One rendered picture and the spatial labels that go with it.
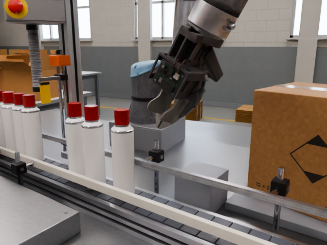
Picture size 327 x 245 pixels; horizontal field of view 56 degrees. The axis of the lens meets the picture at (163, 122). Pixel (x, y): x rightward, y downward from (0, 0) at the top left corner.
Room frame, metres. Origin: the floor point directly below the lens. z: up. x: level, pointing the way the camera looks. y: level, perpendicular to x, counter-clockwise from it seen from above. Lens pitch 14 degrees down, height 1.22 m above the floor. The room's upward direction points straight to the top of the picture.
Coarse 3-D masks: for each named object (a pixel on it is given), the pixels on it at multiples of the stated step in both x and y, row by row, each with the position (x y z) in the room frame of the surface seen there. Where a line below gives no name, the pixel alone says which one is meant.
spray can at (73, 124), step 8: (72, 104) 0.74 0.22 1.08; (80, 104) 0.75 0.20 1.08; (72, 112) 0.73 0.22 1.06; (80, 112) 0.75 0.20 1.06; (72, 120) 0.73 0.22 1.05; (80, 120) 0.74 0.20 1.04; (72, 128) 0.73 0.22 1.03; (80, 128) 0.73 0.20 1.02; (72, 136) 0.73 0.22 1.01; (80, 136) 0.73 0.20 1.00; (72, 144) 0.73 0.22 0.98; (80, 144) 0.73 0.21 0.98; (72, 152) 0.73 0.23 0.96; (80, 152) 0.73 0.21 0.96; (72, 160) 0.73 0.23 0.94; (80, 160) 0.73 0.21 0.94; (72, 168) 0.73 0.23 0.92; (80, 168) 0.73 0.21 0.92
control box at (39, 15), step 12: (24, 0) 0.92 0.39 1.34; (36, 0) 0.93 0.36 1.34; (48, 0) 0.94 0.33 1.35; (60, 0) 0.95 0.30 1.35; (24, 12) 0.91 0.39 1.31; (36, 12) 0.93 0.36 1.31; (48, 12) 0.94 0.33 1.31; (60, 12) 0.95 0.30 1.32; (36, 24) 1.00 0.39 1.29; (48, 24) 1.00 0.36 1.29
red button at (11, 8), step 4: (12, 0) 0.88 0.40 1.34; (16, 0) 0.88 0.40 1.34; (8, 4) 0.88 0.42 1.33; (12, 4) 0.88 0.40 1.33; (16, 4) 0.88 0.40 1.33; (20, 4) 0.89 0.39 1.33; (12, 8) 0.88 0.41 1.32; (16, 8) 0.88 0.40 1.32; (20, 8) 0.89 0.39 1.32; (12, 12) 0.88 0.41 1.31; (16, 12) 0.88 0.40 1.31; (20, 12) 0.89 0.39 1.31
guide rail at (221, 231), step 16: (32, 160) 0.80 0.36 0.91; (64, 176) 0.72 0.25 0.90; (80, 176) 0.69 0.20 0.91; (112, 192) 0.63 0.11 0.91; (128, 192) 0.61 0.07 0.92; (144, 208) 0.57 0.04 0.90; (160, 208) 0.55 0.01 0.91; (192, 224) 0.51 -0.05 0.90; (208, 224) 0.49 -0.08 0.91; (240, 240) 0.45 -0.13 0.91; (256, 240) 0.44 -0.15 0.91
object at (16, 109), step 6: (18, 96) 0.90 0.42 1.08; (18, 102) 0.89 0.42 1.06; (12, 108) 0.89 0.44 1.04; (18, 108) 0.89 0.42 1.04; (12, 114) 0.89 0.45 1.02; (18, 114) 0.89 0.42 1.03; (18, 120) 0.89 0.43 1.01; (18, 126) 0.89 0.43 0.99; (18, 132) 0.89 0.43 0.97; (18, 138) 0.89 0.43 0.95; (18, 144) 0.89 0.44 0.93; (18, 150) 0.89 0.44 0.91; (24, 150) 0.89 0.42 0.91
